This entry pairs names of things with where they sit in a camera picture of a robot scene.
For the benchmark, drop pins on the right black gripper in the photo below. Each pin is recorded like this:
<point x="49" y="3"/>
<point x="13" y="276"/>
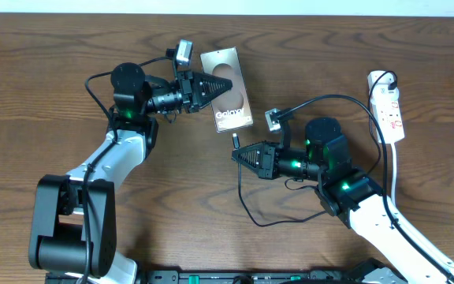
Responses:
<point x="266" y="167"/>

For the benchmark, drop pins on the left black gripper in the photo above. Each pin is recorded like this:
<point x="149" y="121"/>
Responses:
<point x="187" y="83"/>

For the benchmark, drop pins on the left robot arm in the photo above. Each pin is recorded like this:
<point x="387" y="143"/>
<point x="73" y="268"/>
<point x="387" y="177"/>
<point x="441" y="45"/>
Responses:
<point x="74" y="218"/>

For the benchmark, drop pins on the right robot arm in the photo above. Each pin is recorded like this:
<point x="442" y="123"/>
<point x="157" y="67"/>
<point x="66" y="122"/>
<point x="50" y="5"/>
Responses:
<point x="349" y="194"/>

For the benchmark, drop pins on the white power strip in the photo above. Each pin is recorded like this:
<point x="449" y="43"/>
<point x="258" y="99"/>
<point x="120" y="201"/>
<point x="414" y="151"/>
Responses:
<point x="384" y="102"/>

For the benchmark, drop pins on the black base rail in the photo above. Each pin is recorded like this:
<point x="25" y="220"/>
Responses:
<point x="380" y="275"/>

